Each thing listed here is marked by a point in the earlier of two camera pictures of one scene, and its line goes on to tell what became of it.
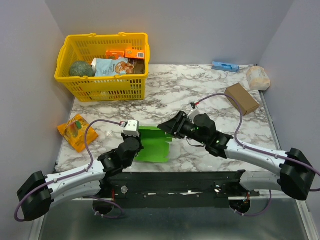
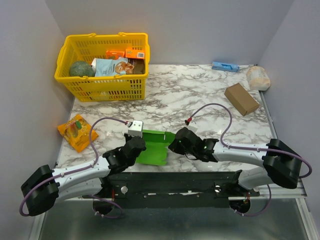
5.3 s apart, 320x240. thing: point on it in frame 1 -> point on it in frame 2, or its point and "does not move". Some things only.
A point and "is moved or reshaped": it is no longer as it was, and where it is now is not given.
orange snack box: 113,54 does not move
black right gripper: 180,126 -> 176,142
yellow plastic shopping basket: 86,47 does not move
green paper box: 155,144 is moved or reshaped
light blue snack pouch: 106,67 does not move
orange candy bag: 74,131 does not move
